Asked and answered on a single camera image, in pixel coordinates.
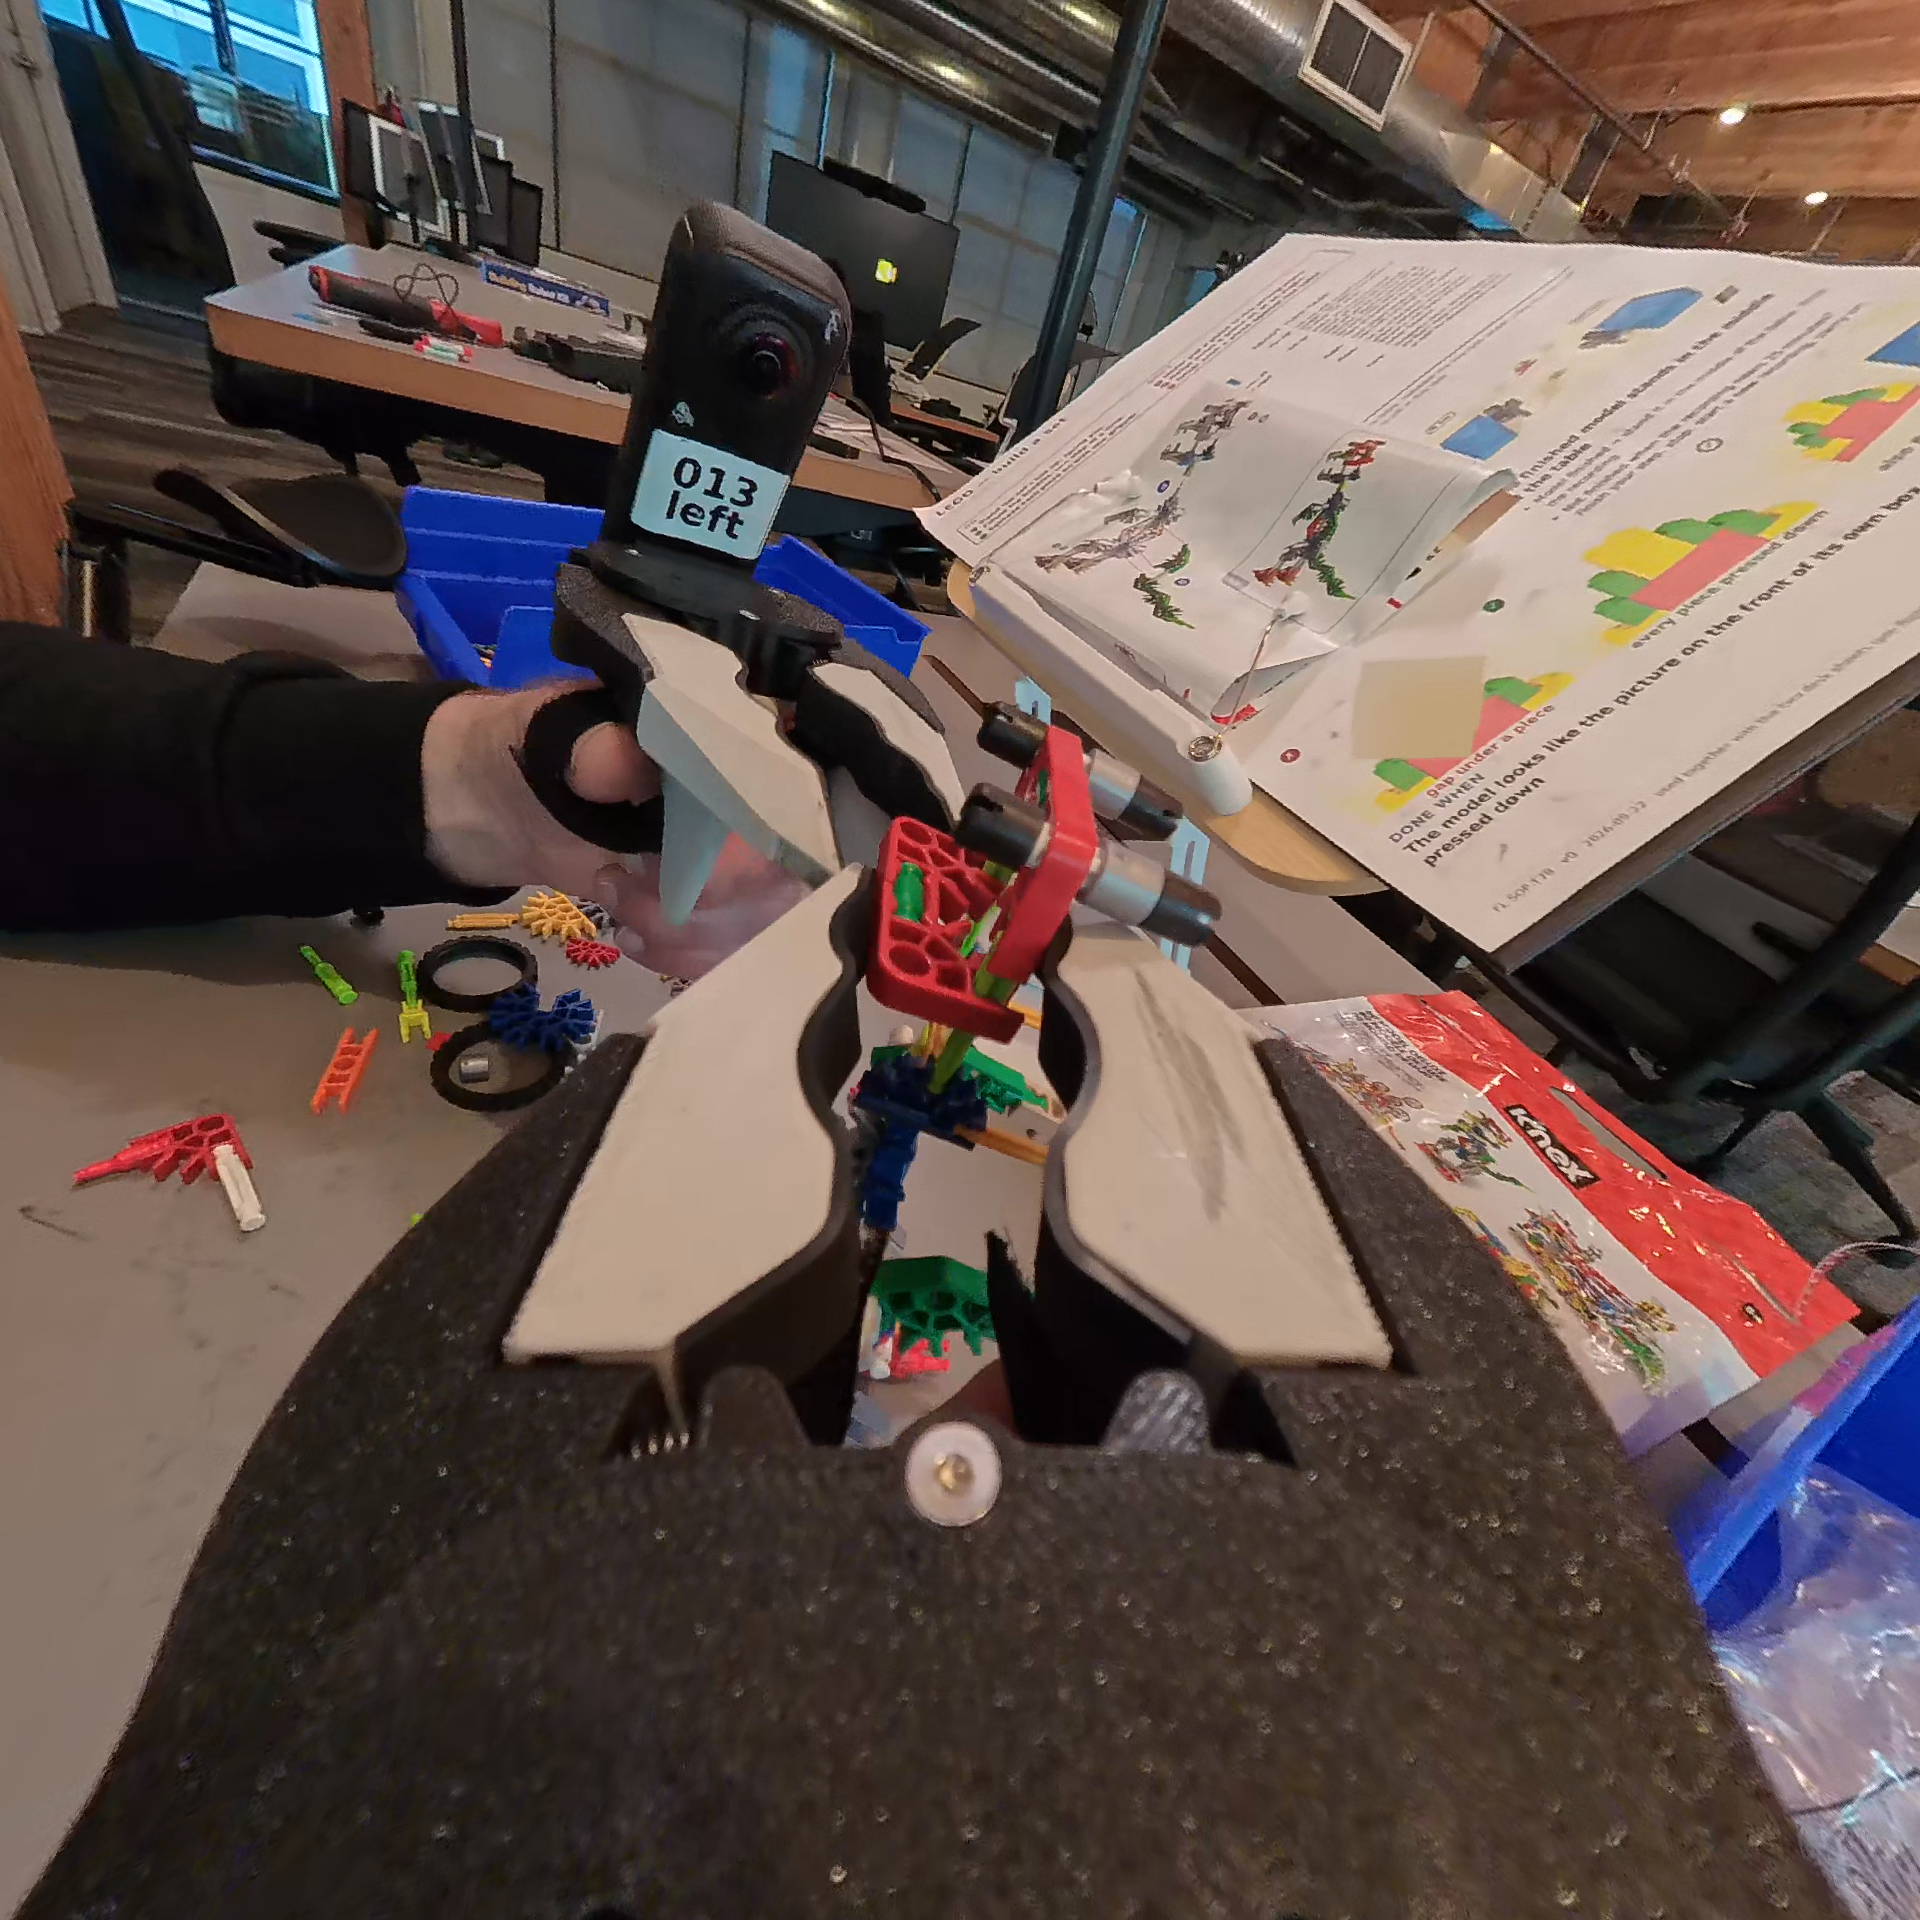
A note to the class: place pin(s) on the printed toy packaging bag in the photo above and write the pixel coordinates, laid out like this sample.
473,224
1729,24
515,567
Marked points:
1576,1201

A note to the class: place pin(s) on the black rubber tyre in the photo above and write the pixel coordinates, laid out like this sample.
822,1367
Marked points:
426,975
438,1071

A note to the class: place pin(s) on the red hand tool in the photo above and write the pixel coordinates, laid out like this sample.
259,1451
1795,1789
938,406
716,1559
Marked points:
405,307

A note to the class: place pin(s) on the clear plastic wrap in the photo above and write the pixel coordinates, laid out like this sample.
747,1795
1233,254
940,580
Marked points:
1829,1724

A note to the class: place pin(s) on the blue robot kit box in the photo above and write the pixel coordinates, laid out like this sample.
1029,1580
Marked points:
540,292

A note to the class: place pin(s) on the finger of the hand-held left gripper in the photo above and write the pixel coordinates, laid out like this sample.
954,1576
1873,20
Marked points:
720,735
901,721

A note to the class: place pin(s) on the red corner connector assembly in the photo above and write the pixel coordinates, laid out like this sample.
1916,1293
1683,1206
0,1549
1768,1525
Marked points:
181,1144

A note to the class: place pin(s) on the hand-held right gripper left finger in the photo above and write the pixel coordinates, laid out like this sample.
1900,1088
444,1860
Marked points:
675,1185

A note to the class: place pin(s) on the person's left hand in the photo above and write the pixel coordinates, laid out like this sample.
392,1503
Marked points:
480,781

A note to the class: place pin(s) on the clear picture sleeve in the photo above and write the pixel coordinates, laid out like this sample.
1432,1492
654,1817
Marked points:
1276,524

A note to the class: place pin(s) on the orange ladder piece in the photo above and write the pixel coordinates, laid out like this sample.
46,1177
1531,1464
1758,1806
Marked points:
346,1071

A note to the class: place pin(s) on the colourful construction toy model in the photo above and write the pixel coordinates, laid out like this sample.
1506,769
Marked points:
930,915

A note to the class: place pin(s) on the white clamp knob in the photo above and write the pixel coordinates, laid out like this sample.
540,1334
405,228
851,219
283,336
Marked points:
1206,751

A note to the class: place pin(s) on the red fan connector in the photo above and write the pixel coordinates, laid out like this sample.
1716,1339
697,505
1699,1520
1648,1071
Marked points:
593,953

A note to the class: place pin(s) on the white and blue document stand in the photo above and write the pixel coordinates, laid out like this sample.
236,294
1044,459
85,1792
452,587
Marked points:
1305,856

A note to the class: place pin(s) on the blue snowflake connector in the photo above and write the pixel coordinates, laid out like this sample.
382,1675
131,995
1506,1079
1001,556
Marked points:
542,1021

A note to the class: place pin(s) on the white instruction board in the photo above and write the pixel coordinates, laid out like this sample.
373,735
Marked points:
1650,524

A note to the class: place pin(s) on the orange fan connector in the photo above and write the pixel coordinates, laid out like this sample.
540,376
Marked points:
558,912

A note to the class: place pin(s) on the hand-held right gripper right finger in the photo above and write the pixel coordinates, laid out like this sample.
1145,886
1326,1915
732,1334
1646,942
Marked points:
1214,1185

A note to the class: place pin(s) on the black computer monitor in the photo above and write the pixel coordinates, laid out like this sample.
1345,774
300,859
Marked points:
861,248

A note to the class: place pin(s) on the lime green rod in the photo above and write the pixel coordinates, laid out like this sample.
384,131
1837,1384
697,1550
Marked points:
328,975
406,984

